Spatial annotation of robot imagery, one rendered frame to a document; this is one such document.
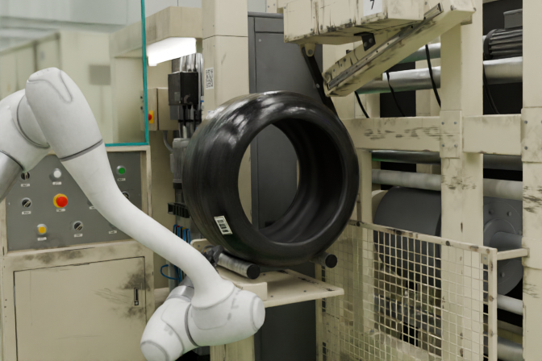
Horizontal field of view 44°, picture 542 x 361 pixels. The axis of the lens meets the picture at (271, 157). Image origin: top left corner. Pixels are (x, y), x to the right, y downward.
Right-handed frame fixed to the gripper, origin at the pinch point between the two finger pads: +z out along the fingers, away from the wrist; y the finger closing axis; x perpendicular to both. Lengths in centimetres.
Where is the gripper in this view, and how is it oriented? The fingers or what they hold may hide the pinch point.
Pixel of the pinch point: (214, 255)
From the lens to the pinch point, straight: 187.1
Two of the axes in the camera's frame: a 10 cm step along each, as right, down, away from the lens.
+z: 2.5, -4.2, 8.8
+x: 8.6, -3.3, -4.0
